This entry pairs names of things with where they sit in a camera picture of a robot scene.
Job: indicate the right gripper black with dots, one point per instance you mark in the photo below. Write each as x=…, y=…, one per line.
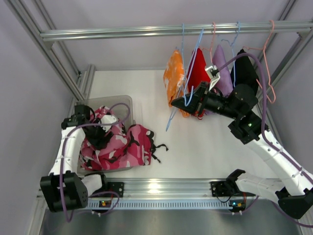
x=203, y=98

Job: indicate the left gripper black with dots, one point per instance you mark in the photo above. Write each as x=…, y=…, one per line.
x=95, y=136

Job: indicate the light blue wire hanger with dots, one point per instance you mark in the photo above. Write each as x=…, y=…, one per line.
x=186, y=101

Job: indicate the pink camouflage trousers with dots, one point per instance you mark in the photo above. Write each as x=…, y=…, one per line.
x=126, y=149

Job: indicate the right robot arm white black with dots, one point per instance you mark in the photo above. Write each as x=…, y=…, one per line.
x=292, y=190

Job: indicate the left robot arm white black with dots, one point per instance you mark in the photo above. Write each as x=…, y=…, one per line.
x=62, y=188

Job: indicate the orange white trousers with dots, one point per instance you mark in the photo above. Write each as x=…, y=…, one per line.
x=173, y=77

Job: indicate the red trousers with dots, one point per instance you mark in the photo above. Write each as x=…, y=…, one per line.
x=197, y=71

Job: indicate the lilac trousers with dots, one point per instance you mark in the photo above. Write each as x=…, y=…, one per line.
x=224, y=84

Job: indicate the blue hanger under lilac trousers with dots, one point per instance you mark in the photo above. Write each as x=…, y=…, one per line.
x=231, y=45

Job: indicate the pink hanger under red trousers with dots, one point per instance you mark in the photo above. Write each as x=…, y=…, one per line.
x=211, y=43

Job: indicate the clear plastic bin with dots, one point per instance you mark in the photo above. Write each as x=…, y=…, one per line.
x=123, y=107

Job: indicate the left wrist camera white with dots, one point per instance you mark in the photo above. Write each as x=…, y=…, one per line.
x=108, y=121

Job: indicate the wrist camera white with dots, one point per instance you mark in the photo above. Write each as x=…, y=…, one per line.
x=214, y=76
x=108, y=121

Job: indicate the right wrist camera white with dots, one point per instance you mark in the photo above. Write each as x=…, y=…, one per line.
x=214, y=76

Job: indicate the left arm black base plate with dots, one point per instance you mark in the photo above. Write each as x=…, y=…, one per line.
x=117, y=187

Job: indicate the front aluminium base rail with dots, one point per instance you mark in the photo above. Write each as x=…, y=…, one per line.
x=142, y=189

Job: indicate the grey slotted cable duct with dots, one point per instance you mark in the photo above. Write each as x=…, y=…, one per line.
x=211, y=204

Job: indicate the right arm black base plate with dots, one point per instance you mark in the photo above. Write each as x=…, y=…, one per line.
x=226, y=189

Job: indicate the right aluminium frame post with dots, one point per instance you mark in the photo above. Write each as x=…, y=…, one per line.
x=285, y=48

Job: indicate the aluminium frame post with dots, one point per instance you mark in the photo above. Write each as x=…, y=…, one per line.
x=285, y=48
x=79, y=84

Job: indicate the aluminium hanging rail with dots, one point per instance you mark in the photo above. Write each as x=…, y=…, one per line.
x=175, y=30

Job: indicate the left aluminium frame post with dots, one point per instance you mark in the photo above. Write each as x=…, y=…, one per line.
x=79, y=84

